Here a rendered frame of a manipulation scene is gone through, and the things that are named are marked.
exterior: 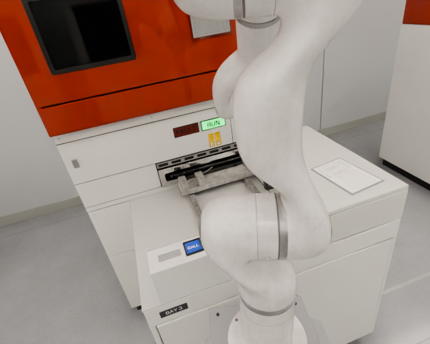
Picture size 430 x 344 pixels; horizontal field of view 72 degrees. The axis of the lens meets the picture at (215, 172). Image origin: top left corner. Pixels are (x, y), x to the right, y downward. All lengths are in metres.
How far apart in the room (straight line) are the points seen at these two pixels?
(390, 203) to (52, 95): 1.25
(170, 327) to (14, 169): 2.38
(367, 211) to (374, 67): 2.89
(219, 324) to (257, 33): 0.69
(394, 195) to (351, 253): 0.26
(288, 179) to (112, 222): 1.21
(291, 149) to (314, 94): 3.05
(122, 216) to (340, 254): 0.99
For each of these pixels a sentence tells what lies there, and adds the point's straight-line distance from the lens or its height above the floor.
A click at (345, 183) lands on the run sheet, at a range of 1.15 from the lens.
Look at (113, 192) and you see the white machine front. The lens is 1.45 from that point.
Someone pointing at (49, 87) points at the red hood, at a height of 1.40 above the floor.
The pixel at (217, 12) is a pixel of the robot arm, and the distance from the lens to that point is 0.38.
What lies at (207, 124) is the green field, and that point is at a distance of 1.37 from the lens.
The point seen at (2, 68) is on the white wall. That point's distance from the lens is 2.88.
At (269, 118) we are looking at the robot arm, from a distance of 0.39.
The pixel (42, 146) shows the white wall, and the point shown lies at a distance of 3.01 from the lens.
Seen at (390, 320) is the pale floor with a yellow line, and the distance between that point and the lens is 2.00.
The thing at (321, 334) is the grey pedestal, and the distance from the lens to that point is 0.92.
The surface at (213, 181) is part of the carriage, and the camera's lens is 1.34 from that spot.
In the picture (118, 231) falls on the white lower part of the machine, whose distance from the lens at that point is 1.58.
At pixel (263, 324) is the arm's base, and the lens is 0.68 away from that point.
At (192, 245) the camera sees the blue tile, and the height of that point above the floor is 0.96.
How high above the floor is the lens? 1.61
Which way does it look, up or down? 31 degrees down
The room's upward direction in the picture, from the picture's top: 9 degrees counter-clockwise
